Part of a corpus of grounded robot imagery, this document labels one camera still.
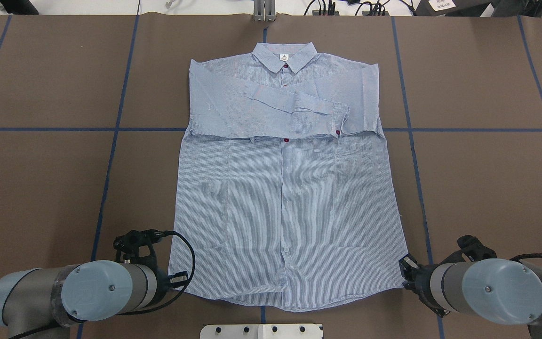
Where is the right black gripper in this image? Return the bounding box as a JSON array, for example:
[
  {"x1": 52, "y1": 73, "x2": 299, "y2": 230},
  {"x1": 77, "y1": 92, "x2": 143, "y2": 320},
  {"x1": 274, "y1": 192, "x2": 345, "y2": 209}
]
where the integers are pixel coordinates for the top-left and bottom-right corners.
[{"x1": 399, "y1": 253, "x2": 436, "y2": 314}]

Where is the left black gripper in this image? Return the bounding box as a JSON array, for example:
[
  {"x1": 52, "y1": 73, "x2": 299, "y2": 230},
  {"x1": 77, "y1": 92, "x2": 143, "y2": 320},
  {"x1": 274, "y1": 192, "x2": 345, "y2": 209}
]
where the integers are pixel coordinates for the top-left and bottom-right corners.
[{"x1": 157, "y1": 269, "x2": 189, "y2": 302}]

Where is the light blue striped shirt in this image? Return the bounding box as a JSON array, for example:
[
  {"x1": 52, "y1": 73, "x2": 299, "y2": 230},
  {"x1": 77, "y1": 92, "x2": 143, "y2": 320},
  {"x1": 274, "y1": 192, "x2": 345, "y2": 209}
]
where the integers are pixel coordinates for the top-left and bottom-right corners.
[{"x1": 168, "y1": 43, "x2": 408, "y2": 313}]

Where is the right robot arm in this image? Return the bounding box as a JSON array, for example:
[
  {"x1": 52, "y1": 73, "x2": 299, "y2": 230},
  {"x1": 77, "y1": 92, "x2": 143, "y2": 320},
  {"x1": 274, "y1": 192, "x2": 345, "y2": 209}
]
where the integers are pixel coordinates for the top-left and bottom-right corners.
[{"x1": 399, "y1": 255, "x2": 542, "y2": 339}]

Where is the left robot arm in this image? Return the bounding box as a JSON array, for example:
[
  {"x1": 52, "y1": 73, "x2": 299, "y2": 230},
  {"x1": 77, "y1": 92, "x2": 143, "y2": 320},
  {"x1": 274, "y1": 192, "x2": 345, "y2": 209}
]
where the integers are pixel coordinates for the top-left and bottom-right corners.
[{"x1": 0, "y1": 260, "x2": 193, "y2": 339}]

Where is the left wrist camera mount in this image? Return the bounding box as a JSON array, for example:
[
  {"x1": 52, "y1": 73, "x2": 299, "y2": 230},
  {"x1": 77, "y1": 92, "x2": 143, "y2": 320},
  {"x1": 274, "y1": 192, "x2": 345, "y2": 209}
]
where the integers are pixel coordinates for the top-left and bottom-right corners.
[{"x1": 112, "y1": 229, "x2": 175, "y2": 272}]

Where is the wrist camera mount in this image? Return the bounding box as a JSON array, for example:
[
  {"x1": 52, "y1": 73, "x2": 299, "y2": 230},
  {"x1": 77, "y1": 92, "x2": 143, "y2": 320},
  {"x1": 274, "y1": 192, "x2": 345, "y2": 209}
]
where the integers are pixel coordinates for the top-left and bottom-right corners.
[
  {"x1": 112, "y1": 229, "x2": 175, "y2": 272},
  {"x1": 439, "y1": 234, "x2": 497, "y2": 265}
]

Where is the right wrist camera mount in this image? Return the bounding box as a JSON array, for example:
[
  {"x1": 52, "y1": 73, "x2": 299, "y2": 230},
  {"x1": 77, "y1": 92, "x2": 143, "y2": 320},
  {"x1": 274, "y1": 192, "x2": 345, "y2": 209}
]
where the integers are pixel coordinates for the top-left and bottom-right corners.
[{"x1": 439, "y1": 234, "x2": 497, "y2": 265}]

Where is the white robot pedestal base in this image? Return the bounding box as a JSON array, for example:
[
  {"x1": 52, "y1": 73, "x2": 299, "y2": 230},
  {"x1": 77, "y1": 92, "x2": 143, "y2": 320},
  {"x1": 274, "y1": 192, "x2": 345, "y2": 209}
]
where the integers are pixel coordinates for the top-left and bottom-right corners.
[{"x1": 199, "y1": 323, "x2": 324, "y2": 339}]

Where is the aluminium frame post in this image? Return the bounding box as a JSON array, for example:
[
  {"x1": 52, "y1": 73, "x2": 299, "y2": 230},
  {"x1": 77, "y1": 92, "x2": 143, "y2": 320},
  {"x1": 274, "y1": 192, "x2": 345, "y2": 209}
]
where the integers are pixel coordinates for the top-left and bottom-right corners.
[{"x1": 253, "y1": 0, "x2": 277, "y2": 22}]

